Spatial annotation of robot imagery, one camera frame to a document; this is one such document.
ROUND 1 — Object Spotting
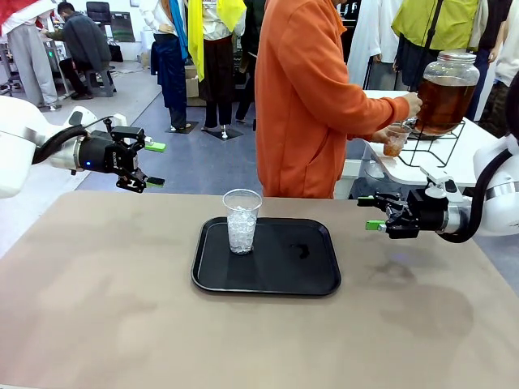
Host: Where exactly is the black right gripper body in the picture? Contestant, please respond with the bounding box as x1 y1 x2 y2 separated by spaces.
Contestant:
384 188 449 240

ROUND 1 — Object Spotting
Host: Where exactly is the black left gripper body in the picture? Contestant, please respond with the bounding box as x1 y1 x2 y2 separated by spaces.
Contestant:
79 126 146 178

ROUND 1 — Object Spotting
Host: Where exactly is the short wide clear plastic cup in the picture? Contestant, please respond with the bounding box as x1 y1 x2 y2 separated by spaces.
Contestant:
383 124 411 158

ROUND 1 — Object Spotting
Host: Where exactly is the tall clear plastic cup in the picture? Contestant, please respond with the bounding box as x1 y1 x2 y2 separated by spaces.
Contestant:
222 188 264 255

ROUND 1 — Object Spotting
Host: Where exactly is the person left forearm orange sleeve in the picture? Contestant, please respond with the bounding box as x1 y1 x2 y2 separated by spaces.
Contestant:
346 128 376 143

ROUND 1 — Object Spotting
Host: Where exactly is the person right forearm orange sleeve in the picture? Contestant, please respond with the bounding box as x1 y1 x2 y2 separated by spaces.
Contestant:
344 83 411 137

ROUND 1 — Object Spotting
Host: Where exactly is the person left hand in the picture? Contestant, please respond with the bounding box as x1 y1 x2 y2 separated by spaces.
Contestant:
369 128 397 144

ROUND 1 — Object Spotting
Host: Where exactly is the person right hand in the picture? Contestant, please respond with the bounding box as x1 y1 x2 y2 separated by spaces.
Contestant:
405 92 423 119

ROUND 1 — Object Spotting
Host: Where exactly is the white side table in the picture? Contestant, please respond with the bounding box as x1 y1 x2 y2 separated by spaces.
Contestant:
335 89 500 200

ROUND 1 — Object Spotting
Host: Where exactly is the tan cardboard box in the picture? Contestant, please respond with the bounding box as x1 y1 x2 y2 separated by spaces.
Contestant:
184 64 202 109

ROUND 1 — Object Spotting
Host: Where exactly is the grey stool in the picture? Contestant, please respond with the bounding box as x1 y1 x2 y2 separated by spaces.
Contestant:
83 68 117 98

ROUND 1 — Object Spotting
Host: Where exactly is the mannequin in blue skirt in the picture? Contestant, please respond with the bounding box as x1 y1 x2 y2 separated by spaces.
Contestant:
139 0 199 135

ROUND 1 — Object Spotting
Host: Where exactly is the mannequin in brown skirt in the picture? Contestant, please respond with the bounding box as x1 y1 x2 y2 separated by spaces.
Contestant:
198 0 247 141

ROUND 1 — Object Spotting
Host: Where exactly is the black plastic tray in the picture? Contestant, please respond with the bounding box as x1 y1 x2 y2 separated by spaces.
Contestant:
191 216 342 297

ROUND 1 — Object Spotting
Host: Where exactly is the mannequin in dark clothes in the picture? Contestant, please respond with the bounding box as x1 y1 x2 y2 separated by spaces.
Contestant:
234 0 264 125

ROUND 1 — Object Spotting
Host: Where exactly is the glass tea dispenser jar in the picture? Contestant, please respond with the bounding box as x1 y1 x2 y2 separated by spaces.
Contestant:
405 50 482 137

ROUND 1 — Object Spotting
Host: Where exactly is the seated person in dark jacket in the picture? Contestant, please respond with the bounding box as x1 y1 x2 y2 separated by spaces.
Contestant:
45 2 114 101

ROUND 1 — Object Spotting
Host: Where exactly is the yellow hanging garment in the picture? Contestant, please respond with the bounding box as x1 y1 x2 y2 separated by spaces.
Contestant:
187 0 247 82

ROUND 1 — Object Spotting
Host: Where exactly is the mannequin in grey trousers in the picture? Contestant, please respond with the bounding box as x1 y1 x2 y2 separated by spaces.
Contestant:
0 0 62 110

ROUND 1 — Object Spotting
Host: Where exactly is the dark rectangular board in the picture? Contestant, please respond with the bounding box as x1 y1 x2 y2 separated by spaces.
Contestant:
109 11 137 44

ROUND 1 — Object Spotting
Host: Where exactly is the person in orange hoodie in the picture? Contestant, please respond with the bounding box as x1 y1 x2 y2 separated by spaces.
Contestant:
254 0 411 199

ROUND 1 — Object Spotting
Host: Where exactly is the black office chair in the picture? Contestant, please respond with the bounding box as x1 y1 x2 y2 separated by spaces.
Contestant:
85 1 113 41

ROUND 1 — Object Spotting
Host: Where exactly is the white hanging coat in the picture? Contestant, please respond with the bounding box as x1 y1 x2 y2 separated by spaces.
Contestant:
347 0 402 90

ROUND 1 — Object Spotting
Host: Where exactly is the black tripod pole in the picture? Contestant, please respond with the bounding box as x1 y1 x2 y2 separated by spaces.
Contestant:
409 0 444 93

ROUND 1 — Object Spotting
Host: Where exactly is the mannequin in lime jacket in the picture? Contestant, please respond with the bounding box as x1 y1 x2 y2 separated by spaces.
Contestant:
391 0 490 92

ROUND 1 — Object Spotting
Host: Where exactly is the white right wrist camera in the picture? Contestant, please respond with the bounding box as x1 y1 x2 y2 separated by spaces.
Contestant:
419 165 463 203

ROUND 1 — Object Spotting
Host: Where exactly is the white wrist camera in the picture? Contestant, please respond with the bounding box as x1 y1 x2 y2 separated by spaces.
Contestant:
419 165 463 203
67 105 131 130

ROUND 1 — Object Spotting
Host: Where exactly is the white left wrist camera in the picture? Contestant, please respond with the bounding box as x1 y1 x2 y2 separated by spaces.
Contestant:
67 105 131 130

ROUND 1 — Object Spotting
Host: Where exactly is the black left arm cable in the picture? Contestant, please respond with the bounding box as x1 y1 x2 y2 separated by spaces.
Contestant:
31 116 115 165

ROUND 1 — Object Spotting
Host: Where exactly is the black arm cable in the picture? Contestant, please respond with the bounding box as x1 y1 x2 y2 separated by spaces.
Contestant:
437 148 513 245
31 116 115 165

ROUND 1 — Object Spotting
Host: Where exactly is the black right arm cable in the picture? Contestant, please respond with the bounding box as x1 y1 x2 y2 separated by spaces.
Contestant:
437 148 513 245

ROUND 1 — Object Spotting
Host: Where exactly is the black wire dispenser stand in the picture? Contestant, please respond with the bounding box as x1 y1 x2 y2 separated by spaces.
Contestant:
395 120 466 168

